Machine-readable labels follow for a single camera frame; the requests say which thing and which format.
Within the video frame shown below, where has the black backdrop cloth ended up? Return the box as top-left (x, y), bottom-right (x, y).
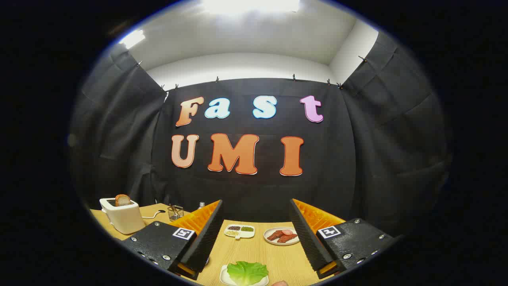
top-left (69, 32), bottom-right (453, 239)

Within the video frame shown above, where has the small white rounded plate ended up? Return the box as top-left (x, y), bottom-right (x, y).
top-left (219, 265), bottom-right (269, 286)

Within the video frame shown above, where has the green lettuce leaf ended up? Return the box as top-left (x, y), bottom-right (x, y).
top-left (227, 261), bottom-right (269, 286)

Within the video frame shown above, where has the white toaster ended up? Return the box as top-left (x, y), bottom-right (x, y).
top-left (99, 197), bottom-right (146, 235)

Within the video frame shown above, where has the small ceiling light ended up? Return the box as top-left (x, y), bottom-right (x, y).
top-left (119, 30), bottom-right (146, 49)

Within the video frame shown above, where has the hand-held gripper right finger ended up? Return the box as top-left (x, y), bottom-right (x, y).
top-left (289, 199), bottom-right (397, 280)

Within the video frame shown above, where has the white divided dish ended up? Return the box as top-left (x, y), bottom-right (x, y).
top-left (224, 224), bottom-right (256, 240)

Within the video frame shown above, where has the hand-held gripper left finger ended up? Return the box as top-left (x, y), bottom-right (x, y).
top-left (121, 200), bottom-right (224, 281)

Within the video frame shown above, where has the round white plate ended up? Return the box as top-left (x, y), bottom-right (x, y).
top-left (264, 226), bottom-right (300, 246)

